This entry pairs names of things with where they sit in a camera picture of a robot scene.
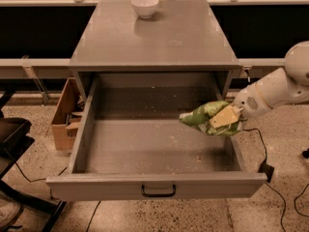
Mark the black power adapter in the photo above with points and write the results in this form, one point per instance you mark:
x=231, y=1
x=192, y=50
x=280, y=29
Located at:
x=267, y=169

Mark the grey open top drawer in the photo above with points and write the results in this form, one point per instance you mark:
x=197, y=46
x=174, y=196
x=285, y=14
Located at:
x=130, y=135

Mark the white ceramic bowl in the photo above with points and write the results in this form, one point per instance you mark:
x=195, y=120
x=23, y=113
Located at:
x=144, y=8

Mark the black chair base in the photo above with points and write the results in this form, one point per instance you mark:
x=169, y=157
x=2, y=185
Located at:
x=25, y=180

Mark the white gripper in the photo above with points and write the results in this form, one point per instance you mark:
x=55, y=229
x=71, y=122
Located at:
x=248, y=104

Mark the grey railing beam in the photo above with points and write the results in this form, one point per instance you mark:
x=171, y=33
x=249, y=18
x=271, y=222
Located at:
x=41, y=68

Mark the brown cardboard box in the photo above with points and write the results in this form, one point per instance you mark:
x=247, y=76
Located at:
x=67, y=116

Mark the green jalapeno chip bag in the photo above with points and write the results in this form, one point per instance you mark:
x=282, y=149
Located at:
x=199, y=119

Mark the grey metal cabinet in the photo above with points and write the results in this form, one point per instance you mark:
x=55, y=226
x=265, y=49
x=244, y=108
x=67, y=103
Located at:
x=182, y=35

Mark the black drawer handle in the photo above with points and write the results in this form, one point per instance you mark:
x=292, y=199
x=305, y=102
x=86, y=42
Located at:
x=161, y=192

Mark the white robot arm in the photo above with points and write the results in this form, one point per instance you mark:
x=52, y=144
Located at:
x=289, y=84

